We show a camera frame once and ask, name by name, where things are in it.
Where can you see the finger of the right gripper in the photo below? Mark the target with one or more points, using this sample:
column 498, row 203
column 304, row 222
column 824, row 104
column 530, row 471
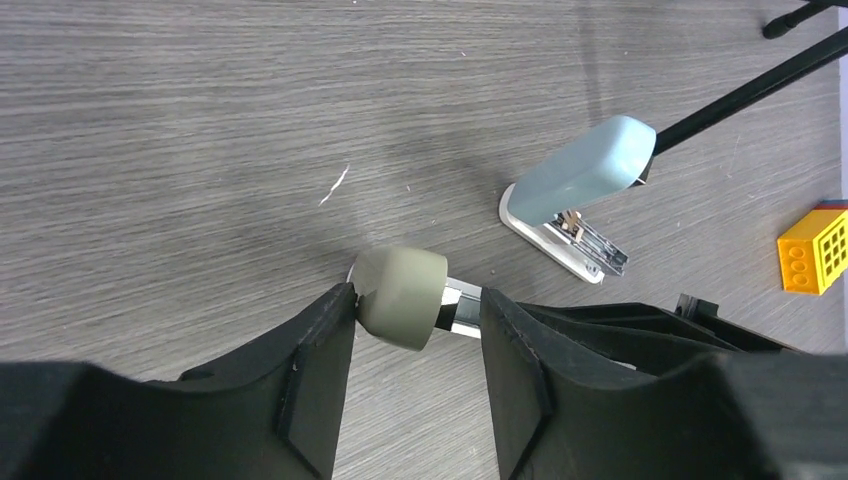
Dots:
column 652, row 338

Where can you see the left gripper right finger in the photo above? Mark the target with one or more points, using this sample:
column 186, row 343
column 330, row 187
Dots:
column 562, row 411

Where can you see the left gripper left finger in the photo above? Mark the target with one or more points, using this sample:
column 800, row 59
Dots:
column 269, row 409

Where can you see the blue white stapler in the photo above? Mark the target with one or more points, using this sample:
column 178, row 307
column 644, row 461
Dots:
column 543, row 205

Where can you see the colourful block toy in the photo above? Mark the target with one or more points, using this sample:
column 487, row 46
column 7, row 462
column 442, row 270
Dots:
column 812, row 254

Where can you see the black tripod stand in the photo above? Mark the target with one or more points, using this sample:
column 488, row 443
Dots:
column 822, row 53

